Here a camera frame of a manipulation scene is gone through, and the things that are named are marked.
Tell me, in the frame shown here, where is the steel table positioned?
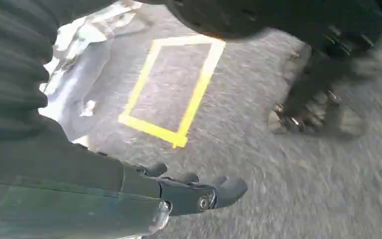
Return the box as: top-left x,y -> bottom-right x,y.
38,0 -> 144,146

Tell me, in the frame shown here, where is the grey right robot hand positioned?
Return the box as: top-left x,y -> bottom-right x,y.
0,0 -> 382,239

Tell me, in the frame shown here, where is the black robot foot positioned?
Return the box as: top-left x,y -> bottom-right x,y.
267,43 -> 380,137

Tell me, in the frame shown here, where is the yellow floor tape rectangle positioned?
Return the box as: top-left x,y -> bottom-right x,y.
117,34 -> 227,149

